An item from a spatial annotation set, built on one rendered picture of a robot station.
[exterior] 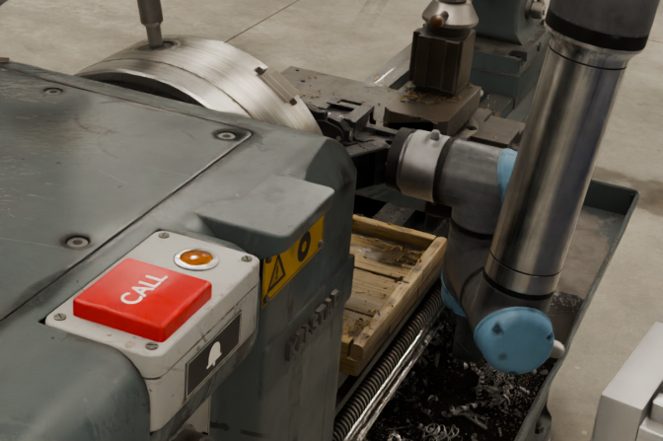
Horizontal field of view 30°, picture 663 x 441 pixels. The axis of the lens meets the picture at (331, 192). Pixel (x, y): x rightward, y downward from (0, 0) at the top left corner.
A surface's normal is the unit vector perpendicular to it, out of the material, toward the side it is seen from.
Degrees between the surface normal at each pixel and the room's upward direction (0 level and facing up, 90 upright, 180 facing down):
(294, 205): 0
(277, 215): 0
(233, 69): 19
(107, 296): 0
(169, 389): 90
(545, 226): 88
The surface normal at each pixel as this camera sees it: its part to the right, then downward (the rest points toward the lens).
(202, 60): 0.23, -0.85
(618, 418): -0.51, 0.33
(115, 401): 0.82, -0.28
